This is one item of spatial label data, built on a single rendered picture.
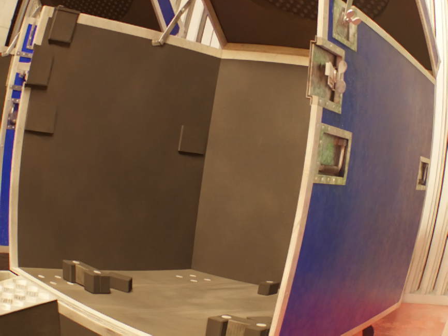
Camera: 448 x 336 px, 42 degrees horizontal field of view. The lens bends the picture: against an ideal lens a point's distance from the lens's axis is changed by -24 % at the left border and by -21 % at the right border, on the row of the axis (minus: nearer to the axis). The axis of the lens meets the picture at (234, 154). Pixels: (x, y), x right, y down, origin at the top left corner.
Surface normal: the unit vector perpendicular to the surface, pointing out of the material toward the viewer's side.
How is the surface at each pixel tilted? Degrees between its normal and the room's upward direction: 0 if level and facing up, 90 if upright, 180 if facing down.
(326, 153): 90
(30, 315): 90
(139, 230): 90
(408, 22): 138
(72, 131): 90
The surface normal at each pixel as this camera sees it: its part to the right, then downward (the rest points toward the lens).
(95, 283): 0.84, 0.12
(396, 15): -0.46, 0.69
